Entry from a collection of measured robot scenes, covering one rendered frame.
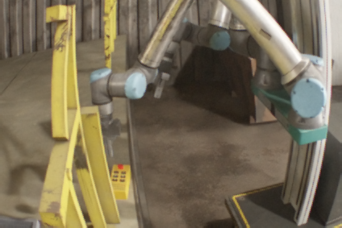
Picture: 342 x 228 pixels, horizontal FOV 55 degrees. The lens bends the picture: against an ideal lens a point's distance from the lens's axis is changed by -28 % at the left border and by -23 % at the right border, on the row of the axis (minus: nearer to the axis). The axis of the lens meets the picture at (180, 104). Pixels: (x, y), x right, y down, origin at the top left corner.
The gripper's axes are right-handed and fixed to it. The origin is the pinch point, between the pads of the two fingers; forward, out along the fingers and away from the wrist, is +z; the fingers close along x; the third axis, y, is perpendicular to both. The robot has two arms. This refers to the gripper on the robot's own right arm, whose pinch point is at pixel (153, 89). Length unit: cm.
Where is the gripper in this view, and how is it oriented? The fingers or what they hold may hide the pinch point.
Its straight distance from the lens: 178.9
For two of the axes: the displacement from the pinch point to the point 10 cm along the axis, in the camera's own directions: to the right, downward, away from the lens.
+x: -3.2, -2.1, 9.2
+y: 9.0, 2.5, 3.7
